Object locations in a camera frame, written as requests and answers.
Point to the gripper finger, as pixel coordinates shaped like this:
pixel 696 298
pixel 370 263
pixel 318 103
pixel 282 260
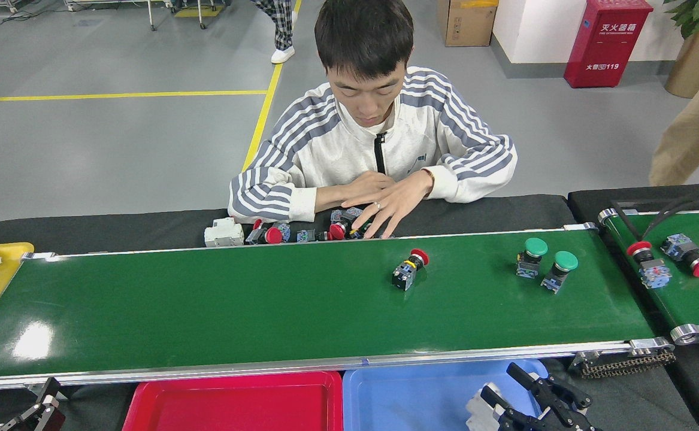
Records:
pixel 556 395
pixel 517 419
pixel 44 416

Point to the green push button switch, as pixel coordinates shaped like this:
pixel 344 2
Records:
pixel 566 260
pixel 536 246

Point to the white circuit breaker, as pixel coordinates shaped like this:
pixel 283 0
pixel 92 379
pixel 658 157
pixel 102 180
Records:
pixel 223 234

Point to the blue plastic tray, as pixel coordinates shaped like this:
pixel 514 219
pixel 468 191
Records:
pixel 409 401

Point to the short green feeder conveyor belt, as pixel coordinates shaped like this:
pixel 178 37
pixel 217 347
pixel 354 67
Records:
pixel 696 299

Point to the red plastic tray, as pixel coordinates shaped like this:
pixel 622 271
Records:
pixel 235 407

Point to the long green conveyor belt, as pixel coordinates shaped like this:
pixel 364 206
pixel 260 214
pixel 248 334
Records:
pixel 265 305

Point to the person's left hand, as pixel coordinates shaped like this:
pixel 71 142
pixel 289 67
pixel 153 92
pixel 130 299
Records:
pixel 400 194

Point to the person's right hand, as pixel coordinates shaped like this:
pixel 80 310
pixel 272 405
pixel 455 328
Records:
pixel 364 187

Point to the blue grey contact block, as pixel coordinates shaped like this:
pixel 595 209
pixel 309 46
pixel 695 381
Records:
pixel 340 214

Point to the person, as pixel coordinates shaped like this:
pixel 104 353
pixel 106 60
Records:
pixel 325 143
pixel 696 120
pixel 280 24

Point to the red fire extinguisher cabinet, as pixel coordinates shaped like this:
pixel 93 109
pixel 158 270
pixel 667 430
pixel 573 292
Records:
pixel 604 54

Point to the potted plant in brown planter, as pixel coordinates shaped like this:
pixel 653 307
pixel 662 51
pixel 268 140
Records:
pixel 693 72

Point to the cardboard box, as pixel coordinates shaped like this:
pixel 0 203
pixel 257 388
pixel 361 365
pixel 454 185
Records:
pixel 466 27

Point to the white wheeled stand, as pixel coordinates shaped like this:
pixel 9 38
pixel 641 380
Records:
pixel 151 15

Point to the yellow floor plate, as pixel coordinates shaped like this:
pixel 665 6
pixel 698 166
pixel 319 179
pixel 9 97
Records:
pixel 196 11

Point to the black guide bracket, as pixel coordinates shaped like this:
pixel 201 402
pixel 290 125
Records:
pixel 678 206

